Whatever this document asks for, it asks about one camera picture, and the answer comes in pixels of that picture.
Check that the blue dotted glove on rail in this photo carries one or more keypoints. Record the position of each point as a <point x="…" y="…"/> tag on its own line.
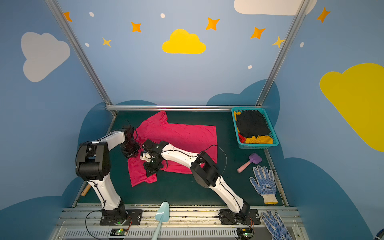
<point x="276" y="226"/>

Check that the green circuit board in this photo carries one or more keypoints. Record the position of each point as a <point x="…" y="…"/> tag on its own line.
<point x="244" y="233"/>
<point x="118" y="232"/>

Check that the black t-shirt in basket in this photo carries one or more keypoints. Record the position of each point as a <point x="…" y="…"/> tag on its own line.
<point x="251" y="123"/>

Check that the red t-shirt in basket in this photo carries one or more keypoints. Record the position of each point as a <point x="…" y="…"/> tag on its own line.
<point x="242" y="139"/>

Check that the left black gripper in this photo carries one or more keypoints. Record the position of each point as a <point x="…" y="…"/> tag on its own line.
<point x="130" y="149"/>

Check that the aluminium frame post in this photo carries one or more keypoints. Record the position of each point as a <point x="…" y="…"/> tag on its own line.
<point x="290" y="37"/>
<point x="57" y="12"/>

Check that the yellow t-shirt in basket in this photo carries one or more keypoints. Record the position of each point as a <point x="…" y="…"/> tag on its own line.
<point x="264" y="140"/>

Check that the right green circuit board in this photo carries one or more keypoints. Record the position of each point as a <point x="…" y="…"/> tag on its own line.
<point x="244" y="233"/>

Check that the teal plastic basket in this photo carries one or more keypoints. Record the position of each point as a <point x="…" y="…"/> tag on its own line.
<point x="270" y="126"/>

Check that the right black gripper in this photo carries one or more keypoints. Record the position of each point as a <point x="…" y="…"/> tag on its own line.
<point x="151" y="166"/>

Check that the blue dotted glove on table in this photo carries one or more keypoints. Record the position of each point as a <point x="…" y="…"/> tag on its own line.
<point x="263" y="182"/>

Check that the aluminium frame back bar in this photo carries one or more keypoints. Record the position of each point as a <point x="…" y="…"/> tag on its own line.
<point x="119" y="108"/>

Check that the magenta pink t-shirt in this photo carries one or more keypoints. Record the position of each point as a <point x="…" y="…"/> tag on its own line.
<point x="191" y="138"/>

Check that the green toy spatula wooden handle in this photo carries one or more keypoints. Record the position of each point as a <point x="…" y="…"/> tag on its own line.
<point x="86" y="190"/>

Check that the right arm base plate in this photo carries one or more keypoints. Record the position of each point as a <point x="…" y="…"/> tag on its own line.
<point x="227" y="217"/>

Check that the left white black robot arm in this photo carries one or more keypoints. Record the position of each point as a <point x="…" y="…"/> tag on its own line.
<point x="93" y="165"/>

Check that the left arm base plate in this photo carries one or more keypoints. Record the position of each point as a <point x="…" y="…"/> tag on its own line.
<point x="121" y="217"/>

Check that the aluminium frame left post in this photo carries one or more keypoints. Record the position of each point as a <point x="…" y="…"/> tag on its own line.
<point x="57" y="12"/>

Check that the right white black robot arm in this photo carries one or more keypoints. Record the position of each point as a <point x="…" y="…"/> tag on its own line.
<point x="205" y="172"/>

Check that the light blue toy shovel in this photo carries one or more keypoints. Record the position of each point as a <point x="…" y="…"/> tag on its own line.
<point x="162" y="215"/>

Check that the aluminium frame right post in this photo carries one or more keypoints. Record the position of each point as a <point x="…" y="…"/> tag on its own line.
<point x="290" y="37"/>

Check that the left green circuit board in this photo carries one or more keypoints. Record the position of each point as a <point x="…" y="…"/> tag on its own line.
<point x="118" y="232"/>

